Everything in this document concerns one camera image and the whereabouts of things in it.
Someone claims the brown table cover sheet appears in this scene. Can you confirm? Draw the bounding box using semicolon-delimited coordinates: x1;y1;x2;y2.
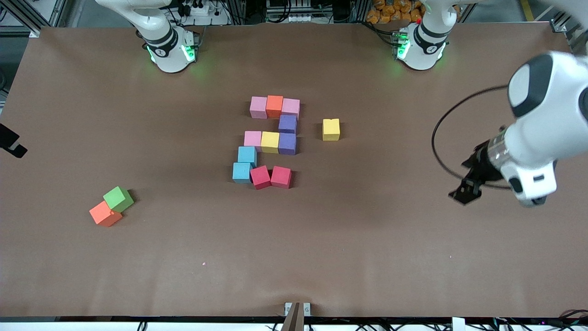
0;22;588;319

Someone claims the yellow foam block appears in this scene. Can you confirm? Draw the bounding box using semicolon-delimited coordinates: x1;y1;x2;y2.
261;131;280;154
322;118;341;142

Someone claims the green foam block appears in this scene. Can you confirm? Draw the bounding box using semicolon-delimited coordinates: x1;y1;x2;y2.
102;186;135;213

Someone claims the orange foam block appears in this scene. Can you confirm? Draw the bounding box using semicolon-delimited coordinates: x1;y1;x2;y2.
266;95;283;118
89;200;123;228

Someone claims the white power strip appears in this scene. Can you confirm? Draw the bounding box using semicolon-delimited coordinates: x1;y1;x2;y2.
179;0;230;26
269;14;322;24

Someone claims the grey metal bracket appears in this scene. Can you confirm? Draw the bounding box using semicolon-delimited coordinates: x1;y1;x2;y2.
284;302;311;317

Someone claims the light blue foam block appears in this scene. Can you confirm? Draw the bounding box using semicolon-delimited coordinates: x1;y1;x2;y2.
237;146;258;166
232;162;253;184

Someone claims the pile of orange objects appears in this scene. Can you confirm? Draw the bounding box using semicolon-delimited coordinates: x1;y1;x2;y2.
365;0;425;24

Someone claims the red foam block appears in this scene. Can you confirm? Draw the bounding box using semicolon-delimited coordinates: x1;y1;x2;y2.
270;165;293;189
250;165;272;190

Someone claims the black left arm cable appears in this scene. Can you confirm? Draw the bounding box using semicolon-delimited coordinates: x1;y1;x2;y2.
431;84;513;190

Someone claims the brown tapered post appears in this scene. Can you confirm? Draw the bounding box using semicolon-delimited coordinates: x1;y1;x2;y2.
281;302;301;331

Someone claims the purple foam block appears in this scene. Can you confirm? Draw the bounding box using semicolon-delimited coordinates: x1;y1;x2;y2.
278;133;297;155
278;114;298;134

